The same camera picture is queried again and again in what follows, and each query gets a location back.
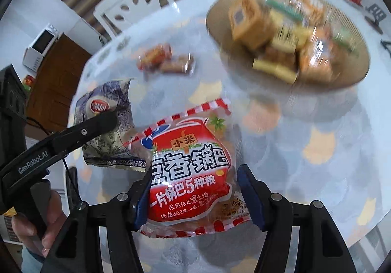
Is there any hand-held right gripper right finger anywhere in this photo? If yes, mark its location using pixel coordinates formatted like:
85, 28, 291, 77
237, 164, 356, 273

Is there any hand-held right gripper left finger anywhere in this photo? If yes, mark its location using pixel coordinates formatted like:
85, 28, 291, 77
41, 180, 153, 273

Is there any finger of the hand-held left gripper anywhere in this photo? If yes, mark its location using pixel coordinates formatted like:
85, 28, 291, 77
49, 113, 118, 164

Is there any blue-white packet with red logo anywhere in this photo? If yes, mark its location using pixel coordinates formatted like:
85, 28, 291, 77
75, 78, 147, 173

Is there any red packet with striped edges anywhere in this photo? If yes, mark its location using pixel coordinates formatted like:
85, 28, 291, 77
128, 98, 252, 238

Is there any brown ribbed bowl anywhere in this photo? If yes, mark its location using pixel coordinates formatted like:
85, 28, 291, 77
206, 0, 371, 90

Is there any brown and yellow cake box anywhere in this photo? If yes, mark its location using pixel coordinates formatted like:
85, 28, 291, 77
229, 0, 272, 49

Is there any person's left hand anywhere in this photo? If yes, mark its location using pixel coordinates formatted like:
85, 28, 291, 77
12, 190, 66, 258

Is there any brown wooden cabinet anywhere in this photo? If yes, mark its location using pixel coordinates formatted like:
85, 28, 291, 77
26, 33, 94, 135

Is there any floral tablecloth with clear cover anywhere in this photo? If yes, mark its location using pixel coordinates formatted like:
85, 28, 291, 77
65, 0, 391, 273

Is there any white microwave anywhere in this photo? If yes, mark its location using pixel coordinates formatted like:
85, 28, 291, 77
24, 24, 63, 72

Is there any small orange-red snack packet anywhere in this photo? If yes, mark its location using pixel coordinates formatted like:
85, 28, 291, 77
137, 44, 173, 70

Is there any white chair with leaf cutouts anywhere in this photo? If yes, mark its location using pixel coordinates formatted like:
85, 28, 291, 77
93, 0, 172, 44

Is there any black cable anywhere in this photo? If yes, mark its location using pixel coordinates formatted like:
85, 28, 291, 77
61, 155, 81, 203

